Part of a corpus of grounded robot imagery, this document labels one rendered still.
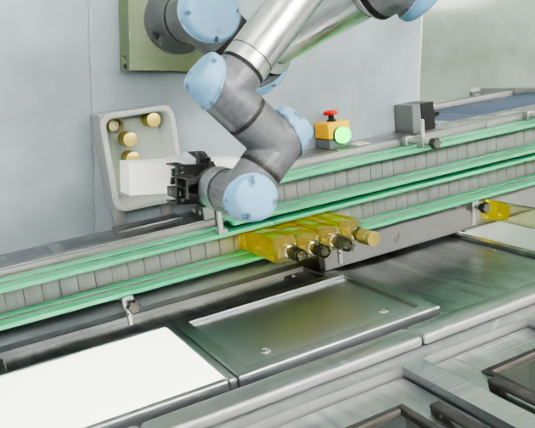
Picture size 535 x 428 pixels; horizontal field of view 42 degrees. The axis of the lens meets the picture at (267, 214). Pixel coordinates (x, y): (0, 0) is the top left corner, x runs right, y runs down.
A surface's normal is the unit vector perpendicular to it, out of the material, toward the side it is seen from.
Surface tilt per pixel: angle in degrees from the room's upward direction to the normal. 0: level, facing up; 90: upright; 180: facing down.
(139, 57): 2
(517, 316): 90
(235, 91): 2
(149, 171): 0
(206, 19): 8
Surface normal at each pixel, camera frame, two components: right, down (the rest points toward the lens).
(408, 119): -0.88, 0.21
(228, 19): 0.36, 0.09
